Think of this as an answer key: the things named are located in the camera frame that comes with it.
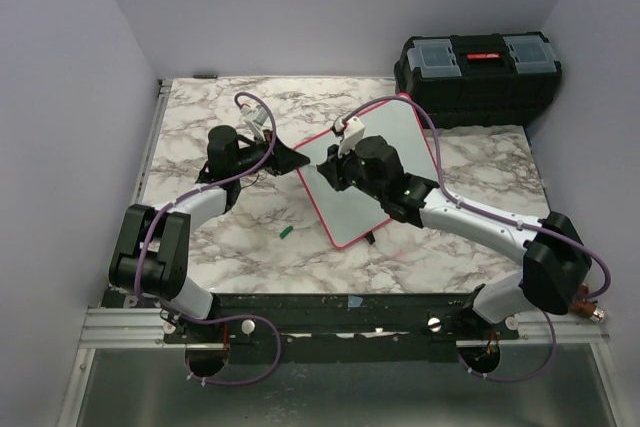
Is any green marker cap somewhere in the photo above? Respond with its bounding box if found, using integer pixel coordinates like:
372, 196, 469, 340
279, 226, 293, 239

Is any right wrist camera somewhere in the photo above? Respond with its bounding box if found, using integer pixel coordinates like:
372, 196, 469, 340
332, 116, 365, 157

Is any blue tape piece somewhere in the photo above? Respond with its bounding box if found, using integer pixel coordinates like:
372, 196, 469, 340
347, 295, 364, 309

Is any black plastic toolbox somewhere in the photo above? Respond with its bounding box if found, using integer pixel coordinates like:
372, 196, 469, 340
393, 32, 562, 129

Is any pink framed whiteboard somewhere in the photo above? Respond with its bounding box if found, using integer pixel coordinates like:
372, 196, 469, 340
294, 94, 438, 249

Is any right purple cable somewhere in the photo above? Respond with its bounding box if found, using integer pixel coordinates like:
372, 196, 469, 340
332, 94, 614, 383

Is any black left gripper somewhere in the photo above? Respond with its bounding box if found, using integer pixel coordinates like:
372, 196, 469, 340
232, 129, 309, 178

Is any brown cable connector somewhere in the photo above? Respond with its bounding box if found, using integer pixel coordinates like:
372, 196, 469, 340
570, 299, 607, 323

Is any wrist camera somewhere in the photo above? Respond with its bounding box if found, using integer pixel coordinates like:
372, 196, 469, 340
332, 116, 365, 157
240, 104, 269, 141

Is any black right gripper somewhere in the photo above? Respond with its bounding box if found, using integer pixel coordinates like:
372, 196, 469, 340
318, 138, 385, 202

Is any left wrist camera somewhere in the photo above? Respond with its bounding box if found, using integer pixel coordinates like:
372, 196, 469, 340
240, 104, 269, 141

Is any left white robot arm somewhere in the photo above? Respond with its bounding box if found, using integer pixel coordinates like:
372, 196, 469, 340
109, 125, 310, 342

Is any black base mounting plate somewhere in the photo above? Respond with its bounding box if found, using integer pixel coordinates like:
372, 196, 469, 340
159, 286, 521, 366

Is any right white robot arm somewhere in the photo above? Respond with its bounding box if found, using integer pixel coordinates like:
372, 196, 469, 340
317, 136, 592, 339

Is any aluminium table edge rail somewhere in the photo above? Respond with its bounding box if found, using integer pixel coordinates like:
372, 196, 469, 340
54, 78, 174, 427

